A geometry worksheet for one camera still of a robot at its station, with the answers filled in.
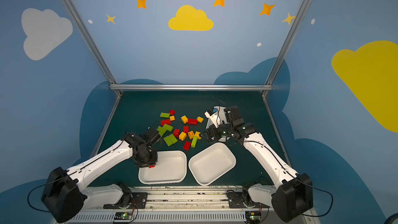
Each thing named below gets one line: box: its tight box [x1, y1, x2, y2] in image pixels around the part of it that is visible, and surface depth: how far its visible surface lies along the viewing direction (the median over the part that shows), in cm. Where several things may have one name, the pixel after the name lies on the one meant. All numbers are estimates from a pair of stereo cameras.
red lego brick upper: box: [187, 118, 198, 125], surface depth 106 cm
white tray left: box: [137, 150, 188, 185], surface depth 84 cm
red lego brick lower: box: [182, 141, 192, 151], surface depth 93 cm
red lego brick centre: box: [173, 128, 181, 138], surface depth 100 cm
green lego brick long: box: [159, 112, 170, 119], surface depth 109 cm
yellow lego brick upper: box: [180, 115, 189, 124], surface depth 106 cm
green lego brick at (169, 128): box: [162, 123, 174, 133], surface depth 101 cm
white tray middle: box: [188, 142, 237, 187], surface depth 88 cm
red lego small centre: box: [182, 125, 190, 134], surface depth 100 cm
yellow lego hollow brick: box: [187, 130, 195, 140], surface depth 97 cm
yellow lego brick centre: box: [178, 131, 188, 142], surface depth 97 cm
